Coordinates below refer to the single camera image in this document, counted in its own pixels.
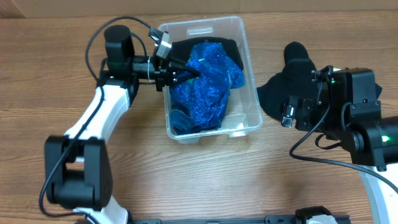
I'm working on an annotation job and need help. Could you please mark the clear plastic storage bin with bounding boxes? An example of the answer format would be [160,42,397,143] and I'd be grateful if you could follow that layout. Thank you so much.
[159,16,263,144]

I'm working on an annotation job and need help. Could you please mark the shiny blue sequin garment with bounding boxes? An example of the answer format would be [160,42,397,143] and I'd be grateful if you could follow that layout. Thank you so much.
[169,42,245,128]

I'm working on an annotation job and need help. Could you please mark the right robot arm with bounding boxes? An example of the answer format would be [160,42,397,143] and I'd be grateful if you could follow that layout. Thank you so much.
[285,66,397,223]

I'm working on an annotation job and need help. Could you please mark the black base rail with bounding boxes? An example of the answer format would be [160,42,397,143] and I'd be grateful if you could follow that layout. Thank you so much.
[128,206,351,224]

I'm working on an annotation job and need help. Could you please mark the small folded black garment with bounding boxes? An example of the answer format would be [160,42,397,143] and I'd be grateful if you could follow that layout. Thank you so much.
[375,83,382,99]

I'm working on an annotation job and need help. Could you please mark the blue denim jeans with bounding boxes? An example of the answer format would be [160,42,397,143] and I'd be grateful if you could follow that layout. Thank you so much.
[170,110,221,135]

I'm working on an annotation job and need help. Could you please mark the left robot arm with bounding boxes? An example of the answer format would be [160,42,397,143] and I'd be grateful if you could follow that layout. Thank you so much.
[39,20,199,223]

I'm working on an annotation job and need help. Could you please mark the black taped garment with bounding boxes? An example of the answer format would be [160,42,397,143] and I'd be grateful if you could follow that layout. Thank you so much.
[170,37,244,70]

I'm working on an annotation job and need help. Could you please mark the black sock garment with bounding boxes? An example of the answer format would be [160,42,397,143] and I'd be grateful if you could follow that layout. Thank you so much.
[257,42,318,121]

